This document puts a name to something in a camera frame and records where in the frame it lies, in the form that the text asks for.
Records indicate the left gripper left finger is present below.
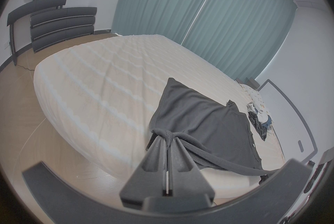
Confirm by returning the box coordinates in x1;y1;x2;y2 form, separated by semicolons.
120;136;168;205

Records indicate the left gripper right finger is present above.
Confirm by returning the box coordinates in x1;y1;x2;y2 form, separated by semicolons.
168;137;216;202

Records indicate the black T-shirt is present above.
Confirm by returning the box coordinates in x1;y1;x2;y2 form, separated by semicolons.
146;77;282;179

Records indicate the pile of clothes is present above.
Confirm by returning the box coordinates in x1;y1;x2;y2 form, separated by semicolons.
246;103;273;130

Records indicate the bed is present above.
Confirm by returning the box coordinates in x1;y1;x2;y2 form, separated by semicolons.
33;33;319;192

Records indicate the black shiny garment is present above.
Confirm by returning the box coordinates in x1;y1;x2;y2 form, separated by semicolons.
248;111;269;142

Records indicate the white printed pillow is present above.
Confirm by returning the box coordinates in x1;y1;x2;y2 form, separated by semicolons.
241;84;273;117

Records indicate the grey bedside table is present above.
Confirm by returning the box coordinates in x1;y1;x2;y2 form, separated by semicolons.
236;78;260;90

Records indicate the dark chest of drawers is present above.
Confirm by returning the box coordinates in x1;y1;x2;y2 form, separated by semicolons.
30;6;97;53

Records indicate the dark dressing table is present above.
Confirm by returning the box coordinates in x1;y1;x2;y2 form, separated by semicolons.
7;0;68;65

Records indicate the black cable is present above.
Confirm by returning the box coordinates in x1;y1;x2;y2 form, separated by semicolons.
15;63;35;71

